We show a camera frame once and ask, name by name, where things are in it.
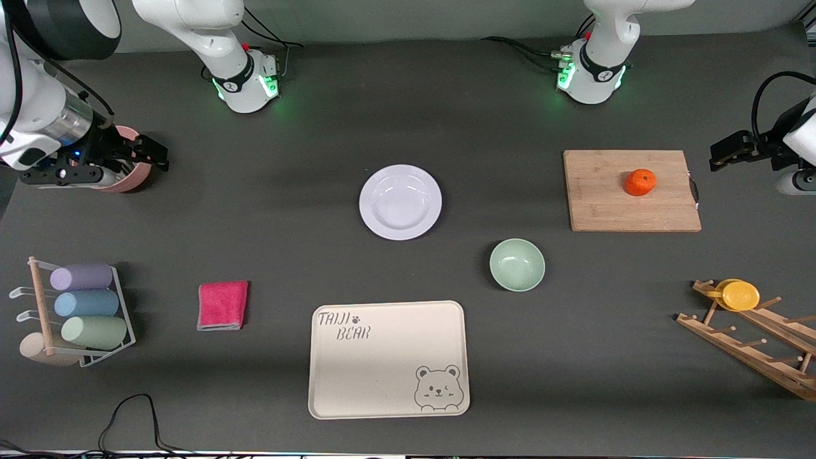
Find orange fruit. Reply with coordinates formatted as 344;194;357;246
625;168;657;197

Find white round plate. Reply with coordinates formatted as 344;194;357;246
359;164;443;242

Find pink bowl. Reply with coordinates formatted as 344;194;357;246
96;126;154;193

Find purple cup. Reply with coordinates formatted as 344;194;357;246
50;264;114;291

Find yellow cup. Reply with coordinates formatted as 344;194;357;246
708;279;761;312

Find wooden cutting board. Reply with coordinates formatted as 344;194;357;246
563;150;703;233

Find blue cup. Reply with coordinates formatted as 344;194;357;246
54;290;120;318

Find pink folded cloth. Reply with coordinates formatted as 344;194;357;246
197;280;250;332

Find green cup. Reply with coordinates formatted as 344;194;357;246
61;316;128;350

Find wooden peg drying rack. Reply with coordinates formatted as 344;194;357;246
676;279;816;402

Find beige cup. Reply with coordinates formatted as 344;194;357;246
19;332;80;367

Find light green bowl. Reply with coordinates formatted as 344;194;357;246
489;238;546;293

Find beige bear print tray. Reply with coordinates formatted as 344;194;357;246
309;300;470;420

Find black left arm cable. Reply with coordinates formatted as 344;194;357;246
751;71;816;142

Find white wire cup rack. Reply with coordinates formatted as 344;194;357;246
9;256;136;368

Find black right base cables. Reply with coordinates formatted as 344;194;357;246
239;5;305;80

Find black base cables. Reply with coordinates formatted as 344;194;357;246
481;16;597;74
239;5;305;80

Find black floor cable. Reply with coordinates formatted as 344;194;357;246
99;393;198;455

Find black left base cables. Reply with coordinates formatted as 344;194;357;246
481;16;597;74

